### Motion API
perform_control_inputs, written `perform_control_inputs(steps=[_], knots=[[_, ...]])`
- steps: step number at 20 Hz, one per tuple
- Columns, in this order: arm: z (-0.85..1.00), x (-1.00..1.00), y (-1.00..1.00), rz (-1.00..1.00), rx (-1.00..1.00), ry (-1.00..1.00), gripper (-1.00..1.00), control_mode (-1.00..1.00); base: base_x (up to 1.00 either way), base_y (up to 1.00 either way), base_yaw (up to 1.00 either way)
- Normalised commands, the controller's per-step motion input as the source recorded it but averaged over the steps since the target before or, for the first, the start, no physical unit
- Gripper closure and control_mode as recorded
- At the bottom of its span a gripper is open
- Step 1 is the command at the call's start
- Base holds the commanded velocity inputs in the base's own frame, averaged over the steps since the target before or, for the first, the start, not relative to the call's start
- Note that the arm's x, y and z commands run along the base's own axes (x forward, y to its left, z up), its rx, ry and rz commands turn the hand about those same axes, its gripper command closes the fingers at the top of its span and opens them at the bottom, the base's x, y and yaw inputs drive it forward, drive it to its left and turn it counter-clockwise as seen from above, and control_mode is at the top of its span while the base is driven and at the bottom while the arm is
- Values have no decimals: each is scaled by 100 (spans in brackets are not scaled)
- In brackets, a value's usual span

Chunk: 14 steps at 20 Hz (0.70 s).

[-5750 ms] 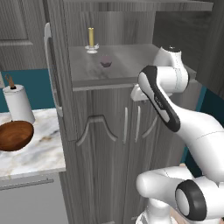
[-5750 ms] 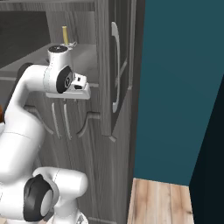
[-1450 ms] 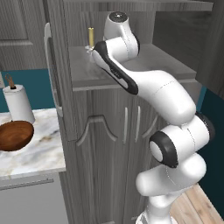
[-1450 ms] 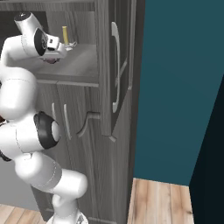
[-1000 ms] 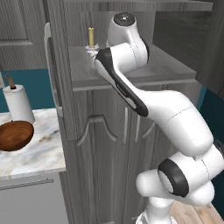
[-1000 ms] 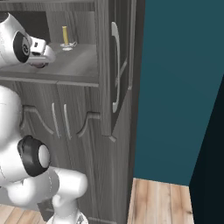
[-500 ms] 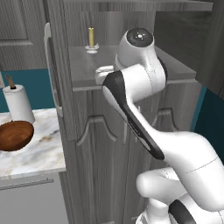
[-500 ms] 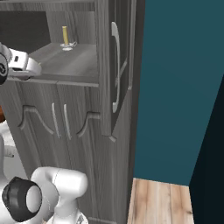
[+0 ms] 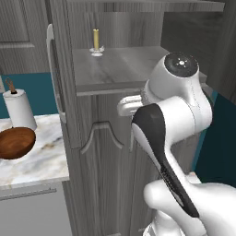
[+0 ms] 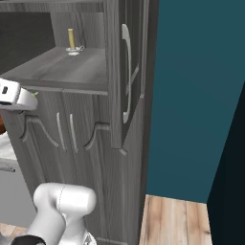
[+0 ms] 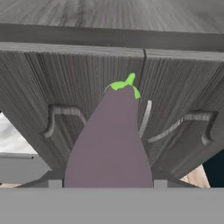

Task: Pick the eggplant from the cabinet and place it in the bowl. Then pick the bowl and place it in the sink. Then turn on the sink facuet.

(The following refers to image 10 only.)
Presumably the tall grey wooden cabinet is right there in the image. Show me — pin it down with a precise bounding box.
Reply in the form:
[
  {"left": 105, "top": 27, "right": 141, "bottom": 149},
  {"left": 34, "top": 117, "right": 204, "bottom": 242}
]
[{"left": 0, "top": 0, "right": 161, "bottom": 245}]

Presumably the grey cabinet door with glass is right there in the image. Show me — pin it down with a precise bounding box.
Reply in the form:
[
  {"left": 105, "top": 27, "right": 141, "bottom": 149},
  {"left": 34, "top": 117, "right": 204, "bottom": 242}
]
[{"left": 103, "top": 0, "right": 151, "bottom": 156}]

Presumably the brown rounded object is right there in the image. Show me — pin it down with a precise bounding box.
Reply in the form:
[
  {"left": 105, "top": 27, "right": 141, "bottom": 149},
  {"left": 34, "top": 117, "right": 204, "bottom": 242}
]
[{"left": 0, "top": 114, "right": 8, "bottom": 135}]

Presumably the grey drawer front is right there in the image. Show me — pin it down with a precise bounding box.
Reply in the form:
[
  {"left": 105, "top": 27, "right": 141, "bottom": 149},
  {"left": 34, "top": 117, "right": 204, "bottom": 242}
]
[{"left": 0, "top": 167, "right": 37, "bottom": 222}]

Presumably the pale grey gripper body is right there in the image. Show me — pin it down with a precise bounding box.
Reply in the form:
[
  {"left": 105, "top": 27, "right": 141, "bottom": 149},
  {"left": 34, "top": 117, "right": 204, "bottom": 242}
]
[{"left": 12, "top": 86, "right": 39, "bottom": 112}]

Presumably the yellow candle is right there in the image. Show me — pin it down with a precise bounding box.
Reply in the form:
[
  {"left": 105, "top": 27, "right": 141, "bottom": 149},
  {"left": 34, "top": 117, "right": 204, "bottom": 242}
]
[{"left": 67, "top": 28, "right": 77, "bottom": 51}]

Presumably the grey wooden cabinet door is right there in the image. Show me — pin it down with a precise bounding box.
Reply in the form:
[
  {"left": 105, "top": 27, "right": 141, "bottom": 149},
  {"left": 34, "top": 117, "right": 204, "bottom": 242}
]
[
  {"left": 61, "top": 91, "right": 145, "bottom": 245},
  {"left": 2, "top": 89, "right": 80, "bottom": 212}
]

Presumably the thin silver door handle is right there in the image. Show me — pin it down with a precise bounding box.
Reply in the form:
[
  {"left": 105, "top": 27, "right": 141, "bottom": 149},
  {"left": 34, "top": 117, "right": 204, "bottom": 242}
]
[
  {"left": 56, "top": 111, "right": 67, "bottom": 152},
  {"left": 69, "top": 113, "right": 79, "bottom": 154}
]

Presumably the long curved silver door handle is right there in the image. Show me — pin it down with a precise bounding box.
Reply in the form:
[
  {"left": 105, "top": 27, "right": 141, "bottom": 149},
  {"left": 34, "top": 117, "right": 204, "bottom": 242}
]
[{"left": 121, "top": 23, "right": 133, "bottom": 125}]

